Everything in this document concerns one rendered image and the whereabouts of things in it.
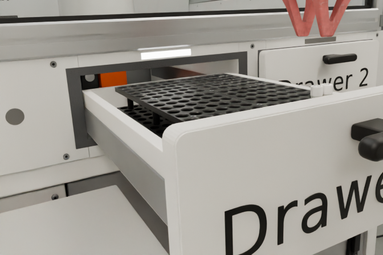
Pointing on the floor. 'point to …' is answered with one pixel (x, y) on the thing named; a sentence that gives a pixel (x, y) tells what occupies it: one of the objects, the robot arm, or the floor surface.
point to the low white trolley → (78, 227)
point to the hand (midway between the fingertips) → (314, 28)
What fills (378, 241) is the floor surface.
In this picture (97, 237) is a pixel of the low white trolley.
